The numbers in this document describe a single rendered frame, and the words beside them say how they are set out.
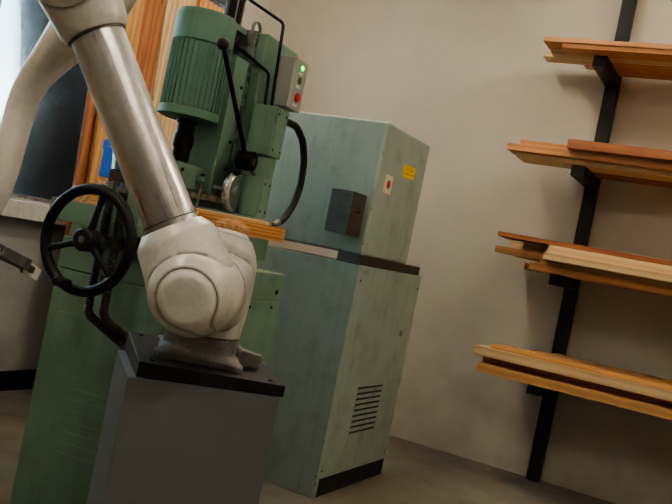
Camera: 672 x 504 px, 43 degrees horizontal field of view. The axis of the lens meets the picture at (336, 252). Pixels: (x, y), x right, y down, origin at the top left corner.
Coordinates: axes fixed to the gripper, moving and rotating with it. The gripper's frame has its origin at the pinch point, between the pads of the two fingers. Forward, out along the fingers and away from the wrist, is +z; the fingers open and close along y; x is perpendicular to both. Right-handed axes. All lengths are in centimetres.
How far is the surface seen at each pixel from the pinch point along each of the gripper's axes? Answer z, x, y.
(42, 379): 43.9, 18.4, 13.2
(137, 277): 32.0, -13.6, -10.9
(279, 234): 40, -37, -43
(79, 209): 26.8, -27.4, 12.4
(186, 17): 13, -85, -4
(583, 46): 164, -200, -87
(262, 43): 38, -96, -15
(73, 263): 32.1, -13.3, 10.7
